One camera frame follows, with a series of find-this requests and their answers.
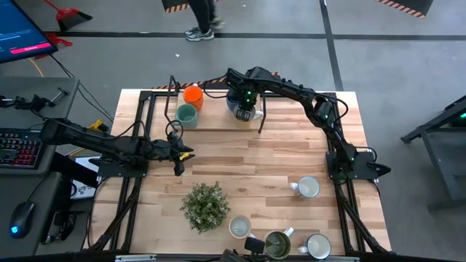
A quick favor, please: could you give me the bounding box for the red plastic object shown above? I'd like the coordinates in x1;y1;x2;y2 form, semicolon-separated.
45;31;74;47

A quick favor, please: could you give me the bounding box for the teal green mug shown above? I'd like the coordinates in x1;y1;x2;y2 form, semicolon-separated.
174;103;200;130

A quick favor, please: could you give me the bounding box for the silver metal bracket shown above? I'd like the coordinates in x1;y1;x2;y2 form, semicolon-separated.
115;254;157;262
318;255;360;262

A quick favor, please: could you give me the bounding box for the black clamp tool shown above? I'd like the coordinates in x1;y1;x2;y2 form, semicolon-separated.
0;93;55;114

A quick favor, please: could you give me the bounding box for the artificial plant striped pot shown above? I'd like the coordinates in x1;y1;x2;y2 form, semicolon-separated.
179;180;232;235

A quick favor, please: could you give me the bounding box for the dark green mug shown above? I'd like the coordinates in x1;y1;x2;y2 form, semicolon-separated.
262;226;295;260

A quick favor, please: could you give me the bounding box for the yellow cable connector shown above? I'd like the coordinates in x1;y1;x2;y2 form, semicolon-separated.
89;119;108;132

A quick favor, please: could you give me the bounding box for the person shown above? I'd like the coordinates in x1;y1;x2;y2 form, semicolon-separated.
183;0;226;42

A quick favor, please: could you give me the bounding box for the black chair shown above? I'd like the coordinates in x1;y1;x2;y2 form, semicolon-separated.
218;236;266;262

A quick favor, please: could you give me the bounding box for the red dustpan with brush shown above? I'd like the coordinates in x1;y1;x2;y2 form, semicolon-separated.
43;0;94;32

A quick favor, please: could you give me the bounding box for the black monitor cable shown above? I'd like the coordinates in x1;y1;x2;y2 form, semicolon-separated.
49;53;114;124

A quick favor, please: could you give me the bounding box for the backlit black keyboard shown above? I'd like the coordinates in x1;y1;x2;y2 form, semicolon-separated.
0;130;45;170

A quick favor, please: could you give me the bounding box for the computer monitor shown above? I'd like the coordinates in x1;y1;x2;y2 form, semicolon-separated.
0;0;59;65

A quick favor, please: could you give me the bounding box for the white printed paper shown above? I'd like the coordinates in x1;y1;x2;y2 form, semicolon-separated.
68;155;99;200

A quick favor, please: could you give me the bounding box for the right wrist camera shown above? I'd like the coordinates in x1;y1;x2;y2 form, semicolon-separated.
234;105;257;122

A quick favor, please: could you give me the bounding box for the grey desk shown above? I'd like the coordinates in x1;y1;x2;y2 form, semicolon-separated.
0;76;81;258

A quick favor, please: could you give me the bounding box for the black hazard striped ramp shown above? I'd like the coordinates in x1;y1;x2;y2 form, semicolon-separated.
150;71;281;91

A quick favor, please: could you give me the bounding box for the black metal rod tool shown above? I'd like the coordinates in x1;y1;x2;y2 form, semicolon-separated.
50;87;69;104

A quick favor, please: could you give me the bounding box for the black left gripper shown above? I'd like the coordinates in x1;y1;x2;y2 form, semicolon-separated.
152;132;196;163

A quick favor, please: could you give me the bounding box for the black metal table frame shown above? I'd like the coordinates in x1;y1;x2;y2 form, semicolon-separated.
400;95;466;212

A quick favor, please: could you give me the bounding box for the yellow cable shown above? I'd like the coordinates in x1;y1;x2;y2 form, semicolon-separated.
28;57;44;78
67;143;99;157

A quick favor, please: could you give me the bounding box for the black computer mouse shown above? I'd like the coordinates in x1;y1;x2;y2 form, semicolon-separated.
7;201;36;240

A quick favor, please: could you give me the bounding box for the black aluminium rig frame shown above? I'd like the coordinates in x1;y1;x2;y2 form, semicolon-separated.
82;79;393;255

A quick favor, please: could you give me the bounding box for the cream mug yellow pattern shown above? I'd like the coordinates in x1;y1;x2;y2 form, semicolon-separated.
228;214;256;241

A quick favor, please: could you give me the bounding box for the orange mug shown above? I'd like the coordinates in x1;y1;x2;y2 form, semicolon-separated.
181;85;205;111

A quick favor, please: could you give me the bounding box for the black hazard striped box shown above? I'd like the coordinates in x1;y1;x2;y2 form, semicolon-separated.
161;0;191;15
374;0;435;19

